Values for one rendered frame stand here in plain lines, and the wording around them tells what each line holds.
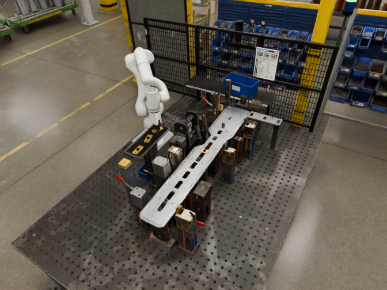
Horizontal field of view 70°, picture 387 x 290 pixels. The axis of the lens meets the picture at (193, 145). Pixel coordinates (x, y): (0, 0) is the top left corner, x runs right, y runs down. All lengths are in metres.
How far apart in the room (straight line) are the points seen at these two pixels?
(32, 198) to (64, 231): 1.44
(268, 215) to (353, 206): 1.42
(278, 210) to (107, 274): 1.24
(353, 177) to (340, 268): 1.19
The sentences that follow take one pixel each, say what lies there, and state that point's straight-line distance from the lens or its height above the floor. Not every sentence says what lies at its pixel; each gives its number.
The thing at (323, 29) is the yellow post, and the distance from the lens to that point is 2.56.
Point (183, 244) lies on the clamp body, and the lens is 1.90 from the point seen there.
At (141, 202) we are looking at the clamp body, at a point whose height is 1.01.
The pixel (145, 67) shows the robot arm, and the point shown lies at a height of 1.59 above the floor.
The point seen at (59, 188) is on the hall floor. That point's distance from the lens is 3.59.
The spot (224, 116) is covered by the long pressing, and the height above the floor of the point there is 1.00.
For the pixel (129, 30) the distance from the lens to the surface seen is 4.94.
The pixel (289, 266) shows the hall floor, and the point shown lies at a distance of 2.78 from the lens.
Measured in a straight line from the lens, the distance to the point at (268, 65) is 2.71.
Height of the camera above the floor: 2.42
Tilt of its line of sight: 41 degrees down
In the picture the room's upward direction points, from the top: 3 degrees counter-clockwise
